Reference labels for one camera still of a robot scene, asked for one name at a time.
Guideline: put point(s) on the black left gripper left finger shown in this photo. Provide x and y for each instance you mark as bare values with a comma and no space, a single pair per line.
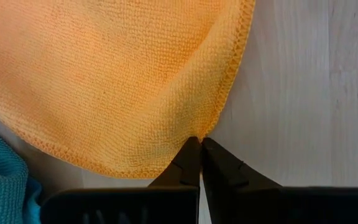
166,202

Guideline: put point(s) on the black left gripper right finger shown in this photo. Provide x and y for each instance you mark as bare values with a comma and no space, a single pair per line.
244,202

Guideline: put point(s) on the orange microfiber towel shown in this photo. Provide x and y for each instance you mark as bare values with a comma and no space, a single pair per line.
104,77

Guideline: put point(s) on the teal microfiber towel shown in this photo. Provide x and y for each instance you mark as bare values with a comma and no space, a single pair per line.
2,180

